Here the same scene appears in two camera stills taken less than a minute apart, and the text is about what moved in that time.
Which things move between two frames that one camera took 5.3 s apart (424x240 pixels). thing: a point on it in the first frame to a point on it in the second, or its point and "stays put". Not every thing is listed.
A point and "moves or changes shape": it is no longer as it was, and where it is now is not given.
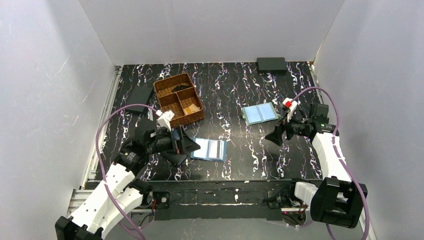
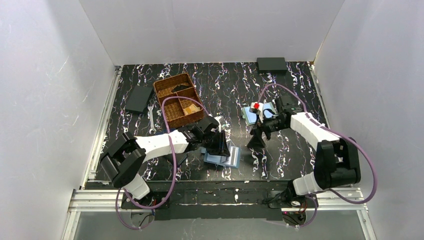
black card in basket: x=180 y=88 stays put
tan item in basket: x=193 y=108 stays put
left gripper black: x=177 y=143 to x=216 y=139
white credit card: x=215 y=149 moves or changes shape
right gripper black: x=284 y=128 to x=261 y=127
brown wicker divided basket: x=177 y=94 stays put
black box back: x=271 y=66 stays put
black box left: x=139 y=95 stays put
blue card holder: x=210 y=150 moves or changes shape
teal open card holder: x=257 y=113 stays put
